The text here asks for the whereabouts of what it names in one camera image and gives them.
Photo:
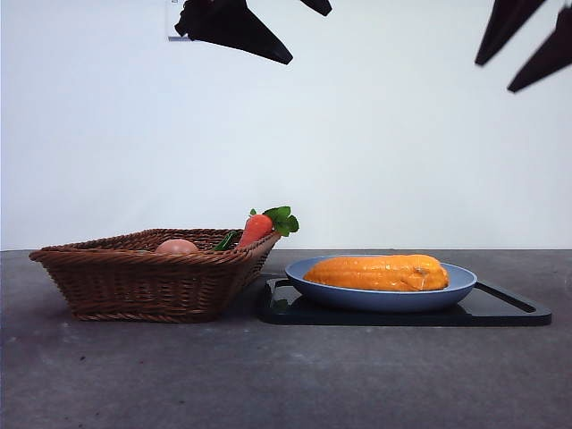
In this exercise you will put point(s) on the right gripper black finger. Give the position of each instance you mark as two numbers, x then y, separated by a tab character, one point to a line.
547	58
505	27

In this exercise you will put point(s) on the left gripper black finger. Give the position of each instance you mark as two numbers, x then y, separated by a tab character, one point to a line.
228	24
318	5

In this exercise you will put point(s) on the orange corn cob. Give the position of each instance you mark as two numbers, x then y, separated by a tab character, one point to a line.
371	273

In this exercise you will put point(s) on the blue round plate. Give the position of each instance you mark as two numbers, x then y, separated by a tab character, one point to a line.
380	302

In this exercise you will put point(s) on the brown wicker basket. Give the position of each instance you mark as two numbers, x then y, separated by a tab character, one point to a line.
134	286

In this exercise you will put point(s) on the orange carrot with green leaves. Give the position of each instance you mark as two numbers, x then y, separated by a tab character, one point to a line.
254	229

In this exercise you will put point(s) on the green leafy vegetable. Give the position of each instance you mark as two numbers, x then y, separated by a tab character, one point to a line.
225	241

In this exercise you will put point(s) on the pale brown egg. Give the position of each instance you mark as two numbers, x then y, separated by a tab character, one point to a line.
176	247

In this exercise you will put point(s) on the black rectangular tray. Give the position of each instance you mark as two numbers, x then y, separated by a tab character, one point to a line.
491	315

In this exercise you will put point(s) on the white wall socket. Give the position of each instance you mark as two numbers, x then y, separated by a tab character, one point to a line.
171	13

